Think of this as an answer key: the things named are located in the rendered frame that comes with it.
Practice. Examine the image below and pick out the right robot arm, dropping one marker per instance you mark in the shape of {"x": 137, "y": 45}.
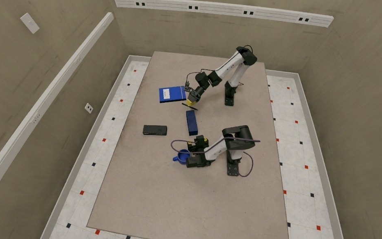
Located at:
{"x": 244, "y": 59}

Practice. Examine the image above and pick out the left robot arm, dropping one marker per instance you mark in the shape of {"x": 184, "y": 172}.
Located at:
{"x": 234, "y": 148}

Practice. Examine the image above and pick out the blue notebook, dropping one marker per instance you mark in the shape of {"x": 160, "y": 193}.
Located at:
{"x": 170, "y": 94}

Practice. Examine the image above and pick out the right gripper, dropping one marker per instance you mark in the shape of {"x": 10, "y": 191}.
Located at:
{"x": 194, "y": 96}

